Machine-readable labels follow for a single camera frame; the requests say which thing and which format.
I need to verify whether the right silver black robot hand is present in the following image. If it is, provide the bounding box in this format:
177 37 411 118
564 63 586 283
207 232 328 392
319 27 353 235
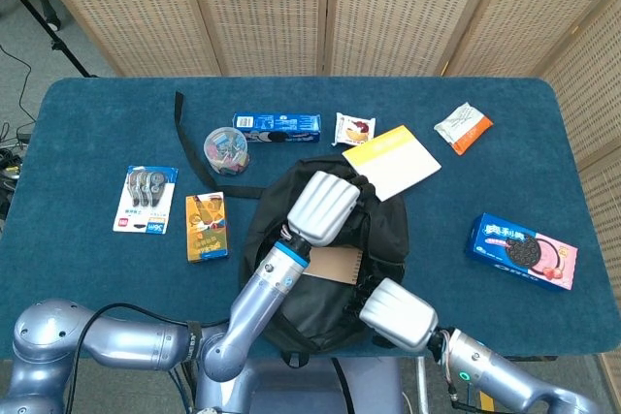
357 277 440 352

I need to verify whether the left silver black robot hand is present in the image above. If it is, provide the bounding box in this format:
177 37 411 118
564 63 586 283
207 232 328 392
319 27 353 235
284 170 377 248

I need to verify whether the brown spiral notebook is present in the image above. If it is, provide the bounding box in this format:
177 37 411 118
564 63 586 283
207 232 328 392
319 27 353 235
302 245 363 285

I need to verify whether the black backpack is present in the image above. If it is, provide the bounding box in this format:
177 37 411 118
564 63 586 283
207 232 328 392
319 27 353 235
174 90 409 369

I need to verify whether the white table leg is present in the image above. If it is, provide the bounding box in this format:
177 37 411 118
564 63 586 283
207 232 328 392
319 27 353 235
415 357 431 414

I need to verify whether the white pastry snack packet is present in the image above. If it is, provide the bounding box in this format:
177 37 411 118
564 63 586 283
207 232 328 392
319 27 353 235
331 111 377 147

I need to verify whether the yellow and white notepad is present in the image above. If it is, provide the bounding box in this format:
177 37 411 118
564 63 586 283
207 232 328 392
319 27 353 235
342 125 442 203

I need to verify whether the long blue Oreo box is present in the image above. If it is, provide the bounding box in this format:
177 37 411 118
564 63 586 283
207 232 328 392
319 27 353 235
232 112 322 144

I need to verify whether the clear jar of clips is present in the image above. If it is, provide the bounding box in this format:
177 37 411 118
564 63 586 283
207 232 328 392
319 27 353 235
203 126 251 176

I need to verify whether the blue-grey robot torso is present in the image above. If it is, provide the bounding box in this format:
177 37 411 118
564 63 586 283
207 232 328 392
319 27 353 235
193 357 405 414

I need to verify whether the orange yellow card box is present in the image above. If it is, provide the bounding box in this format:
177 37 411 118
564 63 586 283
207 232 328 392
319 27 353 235
184 191 231 264

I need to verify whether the blue pink Oreo box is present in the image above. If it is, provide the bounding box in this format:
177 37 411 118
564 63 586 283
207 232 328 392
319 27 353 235
464 212 579 293

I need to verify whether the white orange snack packet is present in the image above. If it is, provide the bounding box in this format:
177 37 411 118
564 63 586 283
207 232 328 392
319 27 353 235
433 102 495 157

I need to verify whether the correction tape blister pack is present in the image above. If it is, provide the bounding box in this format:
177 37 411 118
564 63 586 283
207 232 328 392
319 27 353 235
113 165 180 236

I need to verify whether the woven folding screen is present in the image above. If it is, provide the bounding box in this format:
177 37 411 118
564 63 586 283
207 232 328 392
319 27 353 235
21 0 621 414

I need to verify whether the blue table cloth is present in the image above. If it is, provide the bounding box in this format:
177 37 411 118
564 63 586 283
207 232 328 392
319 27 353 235
0 76 621 361

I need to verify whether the black tripod stand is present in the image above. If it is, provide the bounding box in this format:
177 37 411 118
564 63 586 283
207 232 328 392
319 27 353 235
0 0 99 79

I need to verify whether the floor cables bundle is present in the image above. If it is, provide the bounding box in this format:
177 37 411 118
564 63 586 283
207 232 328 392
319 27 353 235
0 43 39 236

